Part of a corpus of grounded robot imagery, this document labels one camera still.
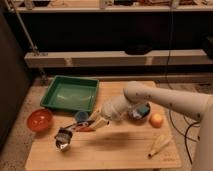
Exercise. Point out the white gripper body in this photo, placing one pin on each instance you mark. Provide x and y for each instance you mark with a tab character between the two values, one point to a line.
113	108

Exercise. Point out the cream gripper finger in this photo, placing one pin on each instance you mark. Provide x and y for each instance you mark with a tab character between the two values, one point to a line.
95	115
99	124

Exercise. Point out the black dish brush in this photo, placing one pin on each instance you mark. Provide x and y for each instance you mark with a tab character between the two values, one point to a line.
67	132

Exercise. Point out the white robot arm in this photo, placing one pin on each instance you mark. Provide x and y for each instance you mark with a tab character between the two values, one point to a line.
197	106

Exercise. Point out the small blue cup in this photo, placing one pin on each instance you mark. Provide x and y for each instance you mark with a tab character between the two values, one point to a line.
81	116

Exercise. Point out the shiny metal cup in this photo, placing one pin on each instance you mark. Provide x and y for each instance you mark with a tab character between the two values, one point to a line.
63	144

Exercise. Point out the orange carrot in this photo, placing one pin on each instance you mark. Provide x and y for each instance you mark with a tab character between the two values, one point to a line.
84	129

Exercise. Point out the dark bowl with items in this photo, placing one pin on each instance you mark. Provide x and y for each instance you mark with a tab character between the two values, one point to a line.
140	112

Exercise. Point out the green plastic tray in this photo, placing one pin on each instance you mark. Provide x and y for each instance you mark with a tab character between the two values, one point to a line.
71	94

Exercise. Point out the orange round fruit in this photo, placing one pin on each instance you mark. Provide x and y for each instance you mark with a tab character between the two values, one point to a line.
156	120

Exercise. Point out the yellow corn cob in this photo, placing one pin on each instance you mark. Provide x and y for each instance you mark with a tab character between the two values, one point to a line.
160	142

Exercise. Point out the orange plastic bowl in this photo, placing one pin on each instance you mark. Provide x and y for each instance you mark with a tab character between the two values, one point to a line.
40	120

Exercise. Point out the dark object on shelf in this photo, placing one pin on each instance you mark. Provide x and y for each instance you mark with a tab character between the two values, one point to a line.
138	47

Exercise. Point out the lower wooden shelf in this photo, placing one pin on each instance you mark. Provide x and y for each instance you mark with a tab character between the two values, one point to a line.
116	58

